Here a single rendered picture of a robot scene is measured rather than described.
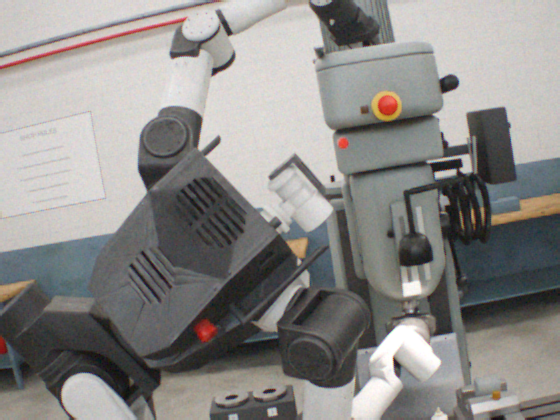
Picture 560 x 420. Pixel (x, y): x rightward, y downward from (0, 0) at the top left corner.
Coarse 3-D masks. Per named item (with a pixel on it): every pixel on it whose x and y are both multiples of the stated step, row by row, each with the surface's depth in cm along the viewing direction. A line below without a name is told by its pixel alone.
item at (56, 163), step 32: (32, 128) 589; (64, 128) 587; (0, 160) 596; (32, 160) 593; (64, 160) 590; (96, 160) 588; (0, 192) 599; (32, 192) 597; (64, 192) 594; (96, 192) 591
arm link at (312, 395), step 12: (312, 384) 106; (348, 384) 107; (312, 396) 108; (324, 396) 106; (336, 396) 106; (348, 396) 108; (312, 408) 109; (324, 408) 107; (336, 408) 107; (348, 408) 110
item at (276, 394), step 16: (272, 384) 167; (288, 384) 169; (224, 400) 161; (240, 400) 160; (256, 400) 161; (272, 400) 159; (288, 400) 158; (224, 416) 157; (240, 416) 157; (256, 416) 157; (272, 416) 157; (288, 416) 158
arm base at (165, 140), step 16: (144, 128) 114; (160, 128) 113; (176, 128) 113; (144, 144) 112; (160, 144) 112; (176, 144) 112; (144, 160) 111; (160, 160) 111; (176, 160) 111; (144, 176) 113; (160, 176) 113
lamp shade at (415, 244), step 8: (416, 232) 130; (400, 240) 130; (408, 240) 129; (416, 240) 128; (424, 240) 128; (400, 248) 130; (408, 248) 128; (416, 248) 128; (424, 248) 128; (400, 256) 130; (408, 256) 128; (416, 256) 127; (424, 256) 128; (432, 256) 129; (400, 264) 131; (408, 264) 128; (416, 264) 128
